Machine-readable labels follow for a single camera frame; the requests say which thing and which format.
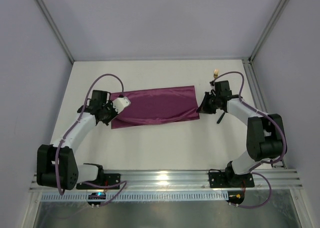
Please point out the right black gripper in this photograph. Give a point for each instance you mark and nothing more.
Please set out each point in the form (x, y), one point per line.
(206, 104)

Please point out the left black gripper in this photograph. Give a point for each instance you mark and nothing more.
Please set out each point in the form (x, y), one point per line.
(108, 113)

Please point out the purple satin napkin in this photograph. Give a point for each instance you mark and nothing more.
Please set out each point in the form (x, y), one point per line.
(157, 106)

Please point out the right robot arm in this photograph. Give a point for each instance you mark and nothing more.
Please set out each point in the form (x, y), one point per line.
(265, 137)

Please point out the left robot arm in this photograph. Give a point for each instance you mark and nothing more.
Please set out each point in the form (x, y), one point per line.
(56, 165)

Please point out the gold fork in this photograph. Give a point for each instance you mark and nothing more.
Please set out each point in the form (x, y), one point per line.
(216, 74)

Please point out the left controller board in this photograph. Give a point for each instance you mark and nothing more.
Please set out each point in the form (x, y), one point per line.
(96, 199)

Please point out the controller board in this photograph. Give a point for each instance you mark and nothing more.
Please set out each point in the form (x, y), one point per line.
(235, 197)
(96, 199)

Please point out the right controller board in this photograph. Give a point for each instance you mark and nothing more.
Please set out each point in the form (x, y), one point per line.
(235, 197)

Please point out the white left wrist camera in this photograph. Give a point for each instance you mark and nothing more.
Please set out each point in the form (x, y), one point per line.
(121, 103)

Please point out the black handled gold knife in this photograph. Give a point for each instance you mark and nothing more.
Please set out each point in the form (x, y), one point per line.
(221, 118)

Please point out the right aluminium rail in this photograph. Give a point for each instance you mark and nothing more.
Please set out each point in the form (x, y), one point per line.
(255, 89)

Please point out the aluminium rail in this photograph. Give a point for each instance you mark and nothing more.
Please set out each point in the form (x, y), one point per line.
(198, 180)
(255, 89)

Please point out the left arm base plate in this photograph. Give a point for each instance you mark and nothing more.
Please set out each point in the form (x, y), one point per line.
(106, 181)

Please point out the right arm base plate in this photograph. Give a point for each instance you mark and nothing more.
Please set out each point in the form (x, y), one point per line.
(222, 179)

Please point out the front aluminium rail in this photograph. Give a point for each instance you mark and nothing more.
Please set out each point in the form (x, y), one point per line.
(198, 180)

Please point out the slotted cable duct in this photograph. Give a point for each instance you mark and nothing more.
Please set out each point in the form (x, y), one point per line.
(143, 196)

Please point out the left frame post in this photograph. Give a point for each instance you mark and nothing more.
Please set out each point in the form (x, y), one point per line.
(54, 28)

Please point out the frame post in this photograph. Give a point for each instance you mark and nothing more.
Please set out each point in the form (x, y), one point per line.
(54, 28)
(271, 23)

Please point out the right frame post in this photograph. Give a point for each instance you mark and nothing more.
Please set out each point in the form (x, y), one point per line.
(271, 23)

